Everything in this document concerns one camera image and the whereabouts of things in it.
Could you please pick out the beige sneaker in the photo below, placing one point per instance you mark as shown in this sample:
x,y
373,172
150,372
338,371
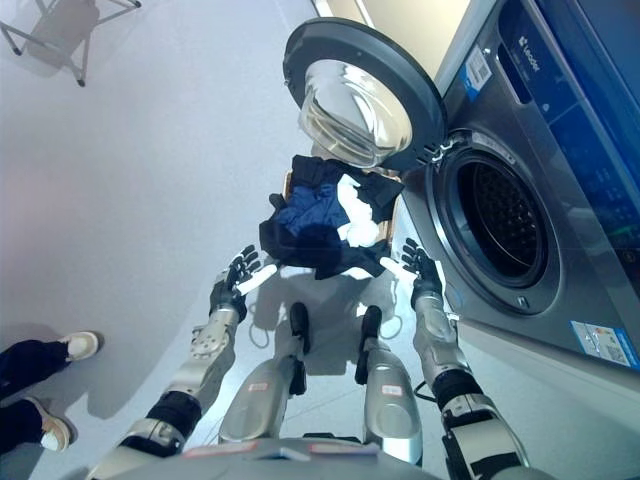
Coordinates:
x,y
82,345
55,427

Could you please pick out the steel washing machine drum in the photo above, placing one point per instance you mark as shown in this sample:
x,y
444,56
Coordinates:
x,y
500,215

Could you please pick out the blue energy label sticker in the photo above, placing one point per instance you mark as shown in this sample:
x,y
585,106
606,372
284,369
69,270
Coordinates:
x,y
474,75

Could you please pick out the silver robot leg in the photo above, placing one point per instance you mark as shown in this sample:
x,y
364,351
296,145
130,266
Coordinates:
x,y
260,395
390,395

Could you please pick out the white garment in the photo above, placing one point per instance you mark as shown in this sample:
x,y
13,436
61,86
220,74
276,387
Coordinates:
x,y
357,215

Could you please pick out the silver robot torso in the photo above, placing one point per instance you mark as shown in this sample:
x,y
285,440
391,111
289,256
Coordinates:
x,y
280,457

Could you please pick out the black robot foot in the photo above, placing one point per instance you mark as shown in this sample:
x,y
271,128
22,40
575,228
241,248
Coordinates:
x,y
371,325
299,325

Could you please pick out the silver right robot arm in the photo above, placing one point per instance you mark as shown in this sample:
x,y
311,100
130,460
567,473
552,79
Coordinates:
x,y
442,345

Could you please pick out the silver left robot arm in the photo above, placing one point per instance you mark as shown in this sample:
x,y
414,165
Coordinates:
x,y
200,360

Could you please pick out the round washing machine door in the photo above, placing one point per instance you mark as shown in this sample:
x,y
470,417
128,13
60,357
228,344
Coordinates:
x,y
365,85

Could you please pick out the silver right robot leg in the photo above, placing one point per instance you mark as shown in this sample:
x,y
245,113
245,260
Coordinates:
x,y
390,395

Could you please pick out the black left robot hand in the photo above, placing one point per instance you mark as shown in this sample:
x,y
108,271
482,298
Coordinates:
x,y
231,292

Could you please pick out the white info sticker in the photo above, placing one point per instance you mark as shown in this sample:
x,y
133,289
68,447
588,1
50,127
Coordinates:
x,y
602,345

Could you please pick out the blue garment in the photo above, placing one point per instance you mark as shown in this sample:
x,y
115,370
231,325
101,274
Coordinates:
x,y
312,207

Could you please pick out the grey folding chair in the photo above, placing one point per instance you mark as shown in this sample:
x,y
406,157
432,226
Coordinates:
x,y
65,30

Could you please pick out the black left robot foot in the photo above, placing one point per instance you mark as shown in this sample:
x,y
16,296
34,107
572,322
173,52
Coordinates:
x,y
299,325

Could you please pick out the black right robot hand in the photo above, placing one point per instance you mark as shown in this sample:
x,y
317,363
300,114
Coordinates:
x,y
426,277

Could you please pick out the silver left robot leg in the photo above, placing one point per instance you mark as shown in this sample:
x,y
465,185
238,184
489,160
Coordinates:
x,y
260,395

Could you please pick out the black right robot foot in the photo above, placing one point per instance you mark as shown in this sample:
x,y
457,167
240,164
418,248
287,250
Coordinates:
x,y
371,325

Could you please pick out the large black garment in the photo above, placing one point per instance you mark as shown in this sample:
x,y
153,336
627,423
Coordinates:
x,y
310,250

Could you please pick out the small black garment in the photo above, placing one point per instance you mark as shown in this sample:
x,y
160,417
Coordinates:
x,y
320,170

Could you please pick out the grey front-load washing machine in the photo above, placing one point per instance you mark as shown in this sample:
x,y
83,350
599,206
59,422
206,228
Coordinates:
x,y
575,210

